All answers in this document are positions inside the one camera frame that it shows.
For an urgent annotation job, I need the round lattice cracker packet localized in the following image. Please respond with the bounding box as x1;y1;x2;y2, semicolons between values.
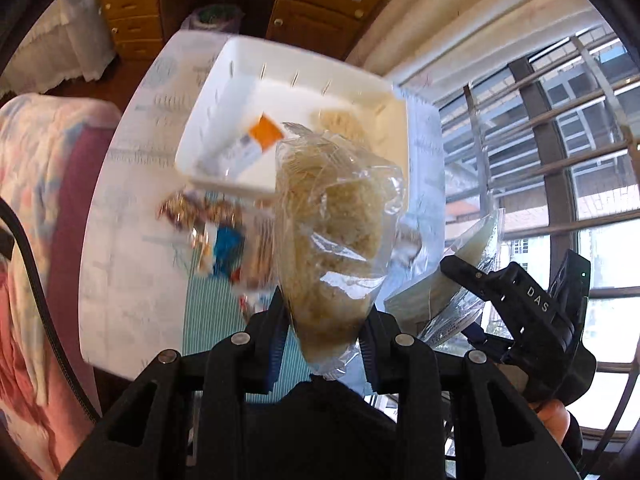
317;107;376;143

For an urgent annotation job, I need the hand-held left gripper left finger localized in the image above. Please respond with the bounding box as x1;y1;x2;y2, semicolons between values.
60;287;293;480

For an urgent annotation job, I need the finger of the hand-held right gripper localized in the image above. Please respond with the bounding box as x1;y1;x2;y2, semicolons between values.
465;326;517;362
440;254;557;342

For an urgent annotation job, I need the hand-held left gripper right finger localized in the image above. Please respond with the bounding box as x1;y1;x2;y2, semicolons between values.
357;310;581;480

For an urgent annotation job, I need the wooden desk with drawers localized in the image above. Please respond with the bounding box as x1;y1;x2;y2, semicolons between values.
95;0;396;61

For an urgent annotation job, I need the clear bag of crispy noodles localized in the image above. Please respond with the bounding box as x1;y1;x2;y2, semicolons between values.
272;122;406;381

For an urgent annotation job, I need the floral pastel blanket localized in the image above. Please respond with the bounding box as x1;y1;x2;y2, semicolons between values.
0;92;123;480

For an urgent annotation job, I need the blue candy wrapper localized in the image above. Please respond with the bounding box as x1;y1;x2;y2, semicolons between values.
212;227;246;277

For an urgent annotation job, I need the white plastic basket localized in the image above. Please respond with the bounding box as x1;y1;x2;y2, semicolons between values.
174;35;411;201

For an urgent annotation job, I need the nut snack packet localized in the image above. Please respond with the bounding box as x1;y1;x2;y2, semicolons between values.
157;192;243;233

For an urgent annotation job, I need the black cable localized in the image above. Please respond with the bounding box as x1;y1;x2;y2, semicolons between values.
0;199;98;423

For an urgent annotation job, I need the maroon chair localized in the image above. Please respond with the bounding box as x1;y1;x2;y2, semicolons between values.
45;125;121;411

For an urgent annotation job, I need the orange red label clear packet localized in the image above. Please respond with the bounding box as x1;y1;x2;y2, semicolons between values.
195;112;286;181

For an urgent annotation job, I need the teal dark bag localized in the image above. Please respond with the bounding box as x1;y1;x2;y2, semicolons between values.
192;4;241;28

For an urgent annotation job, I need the metal window railing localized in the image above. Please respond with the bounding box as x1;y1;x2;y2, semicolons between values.
435;25;640;436

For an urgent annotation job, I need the cream curtain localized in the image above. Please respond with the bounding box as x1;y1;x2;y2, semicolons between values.
345;0;606;106

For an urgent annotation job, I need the clear brown snack packet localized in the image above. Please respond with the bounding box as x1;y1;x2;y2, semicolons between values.
235;212;277;293

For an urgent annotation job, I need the white lace cloth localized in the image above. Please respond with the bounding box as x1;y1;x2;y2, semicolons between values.
10;0;118;96

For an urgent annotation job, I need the person's right hand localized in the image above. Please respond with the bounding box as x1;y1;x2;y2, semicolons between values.
539;399;572;447

